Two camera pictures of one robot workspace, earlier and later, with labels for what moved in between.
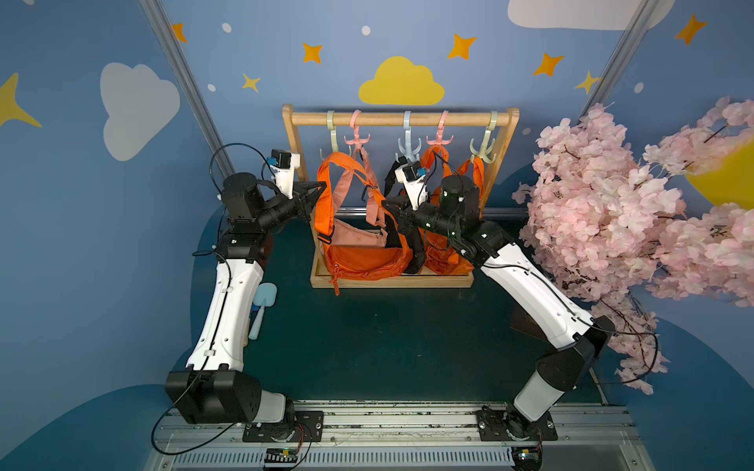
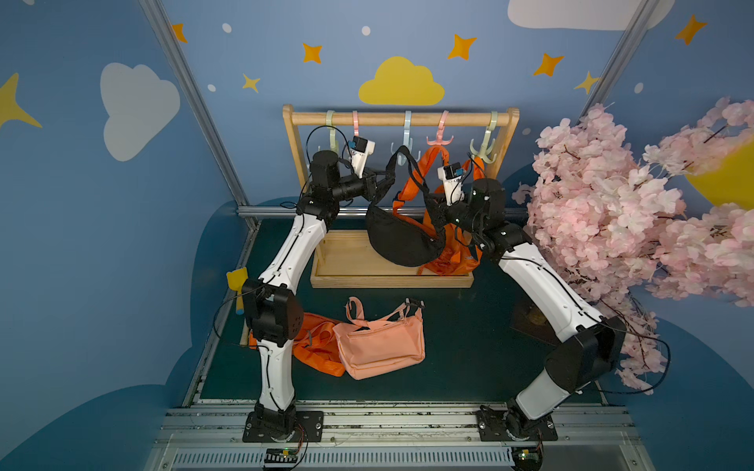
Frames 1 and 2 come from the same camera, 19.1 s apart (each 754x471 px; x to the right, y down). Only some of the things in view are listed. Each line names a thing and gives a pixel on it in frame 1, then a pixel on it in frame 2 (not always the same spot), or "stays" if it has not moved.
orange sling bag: x=348 y=263 to x=317 y=345
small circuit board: x=281 y=455 stays
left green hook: x=330 y=120 stays
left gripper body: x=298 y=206 to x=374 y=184
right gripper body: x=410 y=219 to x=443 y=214
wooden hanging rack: x=296 y=120 stays
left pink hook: x=354 y=123 stays
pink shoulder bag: x=348 y=234 to x=373 y=348
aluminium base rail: x=406 y=437 stays
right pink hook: x=440 y=138 stays
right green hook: x=486 y=147 stays
